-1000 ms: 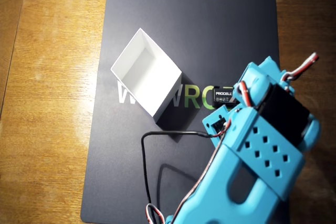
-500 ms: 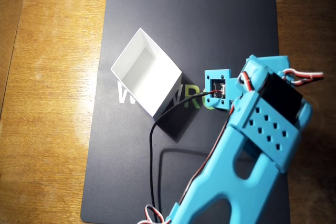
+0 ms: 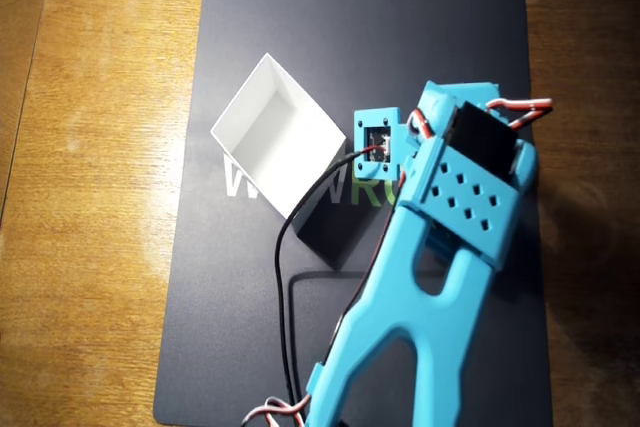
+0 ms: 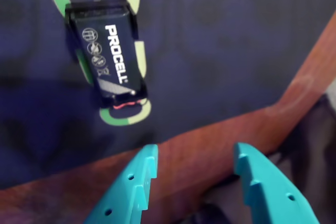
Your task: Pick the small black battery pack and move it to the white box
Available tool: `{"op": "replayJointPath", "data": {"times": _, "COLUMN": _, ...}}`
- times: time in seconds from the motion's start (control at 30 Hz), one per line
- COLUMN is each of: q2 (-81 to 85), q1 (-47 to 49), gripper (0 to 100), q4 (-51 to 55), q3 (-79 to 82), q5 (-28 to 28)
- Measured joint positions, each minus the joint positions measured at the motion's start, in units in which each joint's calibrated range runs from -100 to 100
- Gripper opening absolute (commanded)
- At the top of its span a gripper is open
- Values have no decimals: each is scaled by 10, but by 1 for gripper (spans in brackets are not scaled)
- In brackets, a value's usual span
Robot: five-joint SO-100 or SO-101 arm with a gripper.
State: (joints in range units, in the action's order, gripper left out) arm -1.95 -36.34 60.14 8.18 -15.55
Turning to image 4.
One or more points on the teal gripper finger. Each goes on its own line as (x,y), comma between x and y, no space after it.
(273,192)
(126,190)

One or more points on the black Procell battery pack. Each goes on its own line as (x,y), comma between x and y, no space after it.
(110,56)

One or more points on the grey cloth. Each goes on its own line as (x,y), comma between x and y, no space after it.
(315,142)

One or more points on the black mat with printed logo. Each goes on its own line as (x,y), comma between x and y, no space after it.
(210,37)

